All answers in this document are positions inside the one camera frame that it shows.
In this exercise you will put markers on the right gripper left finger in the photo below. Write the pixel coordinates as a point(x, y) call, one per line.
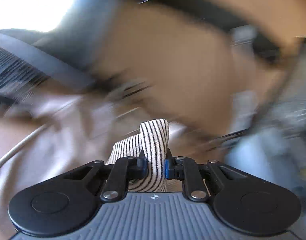
point(118, 175)

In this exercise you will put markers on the beige striped knit garment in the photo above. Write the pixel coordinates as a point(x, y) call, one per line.
point(152, 140)

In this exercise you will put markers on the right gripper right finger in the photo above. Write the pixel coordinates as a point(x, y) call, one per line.
point(186, 170)

